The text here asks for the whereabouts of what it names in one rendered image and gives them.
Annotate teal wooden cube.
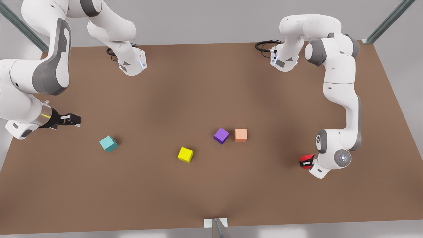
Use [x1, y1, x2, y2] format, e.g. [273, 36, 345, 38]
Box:
[99, 135, 119, 153]

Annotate purple wooden cube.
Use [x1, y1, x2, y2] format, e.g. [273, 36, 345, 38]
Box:
[213, 127, 230, 145]

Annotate silver frame post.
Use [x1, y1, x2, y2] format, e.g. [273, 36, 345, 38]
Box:
[204, 218, 232, 238]
[361, 0, 415, 45]
[0, 2, 49, 53]

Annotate black cable loop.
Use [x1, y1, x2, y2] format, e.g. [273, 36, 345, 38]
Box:
[255, 40, 283, 59]
[106, 43, 139, 62]

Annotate orange wooden cube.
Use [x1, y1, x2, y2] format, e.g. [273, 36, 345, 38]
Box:
[234, 128, 248, 143]

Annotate yellow wooden cube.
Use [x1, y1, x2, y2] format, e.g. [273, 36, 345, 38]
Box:
[177, 147, 194, 164]

